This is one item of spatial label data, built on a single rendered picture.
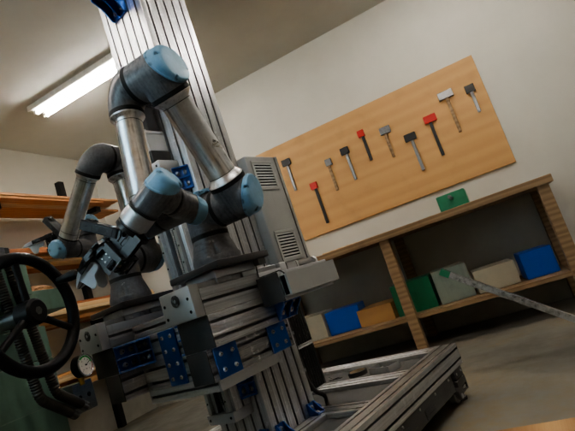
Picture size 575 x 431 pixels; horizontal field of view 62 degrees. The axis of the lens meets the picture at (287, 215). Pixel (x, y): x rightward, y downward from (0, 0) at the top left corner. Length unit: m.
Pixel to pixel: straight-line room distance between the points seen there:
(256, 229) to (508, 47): 2.84
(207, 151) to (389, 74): 3.00
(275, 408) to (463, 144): 2.80
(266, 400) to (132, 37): 1.44
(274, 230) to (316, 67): 2.75
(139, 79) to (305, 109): 3.10
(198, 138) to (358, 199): 2.84
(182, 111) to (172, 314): 0.56
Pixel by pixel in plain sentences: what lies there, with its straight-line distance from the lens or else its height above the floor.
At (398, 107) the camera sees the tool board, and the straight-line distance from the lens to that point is 4.12.
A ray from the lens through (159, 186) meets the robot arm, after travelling 1.13.
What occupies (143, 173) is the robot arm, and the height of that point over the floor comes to 1.09.
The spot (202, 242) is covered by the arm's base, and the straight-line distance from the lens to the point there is 1.46.
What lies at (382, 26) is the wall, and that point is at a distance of 4.37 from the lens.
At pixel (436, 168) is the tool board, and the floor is 1.22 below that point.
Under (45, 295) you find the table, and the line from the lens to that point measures 1.55.
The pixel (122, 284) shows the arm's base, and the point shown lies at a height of 0.89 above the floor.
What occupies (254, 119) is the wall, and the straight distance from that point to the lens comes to 4.56.
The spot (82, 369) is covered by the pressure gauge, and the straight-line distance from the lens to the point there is 1.50.
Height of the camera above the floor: 0.67
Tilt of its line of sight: 9 degrees up
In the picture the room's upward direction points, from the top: 19 degrees counter-clockwise
